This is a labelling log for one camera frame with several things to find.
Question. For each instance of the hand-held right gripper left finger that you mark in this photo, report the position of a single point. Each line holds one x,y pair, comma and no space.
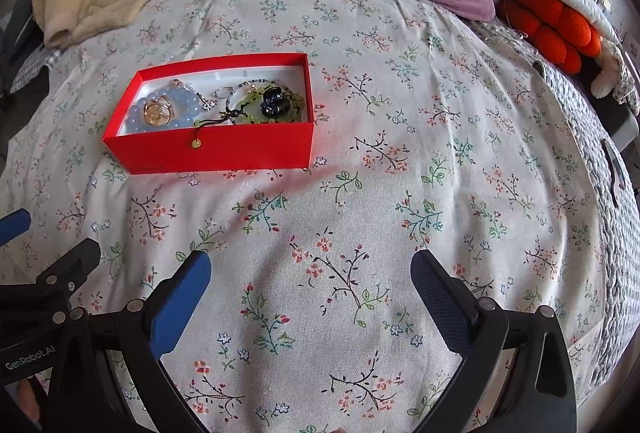
180,308

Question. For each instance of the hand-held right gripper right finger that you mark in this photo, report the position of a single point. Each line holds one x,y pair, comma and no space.
440,298

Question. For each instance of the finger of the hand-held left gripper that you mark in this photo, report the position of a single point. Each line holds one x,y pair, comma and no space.
12,224
60,263

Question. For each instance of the red cardboard box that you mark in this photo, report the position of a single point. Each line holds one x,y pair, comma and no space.
225,148

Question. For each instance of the person's left hand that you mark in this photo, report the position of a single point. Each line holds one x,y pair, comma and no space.
29,405

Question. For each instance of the grey checked cloth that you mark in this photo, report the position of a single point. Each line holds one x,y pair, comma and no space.
35,68

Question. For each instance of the white floral bedsheet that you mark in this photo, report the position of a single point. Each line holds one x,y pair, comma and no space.
350,138

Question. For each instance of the grey quilted bedspread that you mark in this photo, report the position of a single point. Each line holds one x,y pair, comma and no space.
595,138

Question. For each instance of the orange plush toy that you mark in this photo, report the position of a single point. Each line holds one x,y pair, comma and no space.
545,28

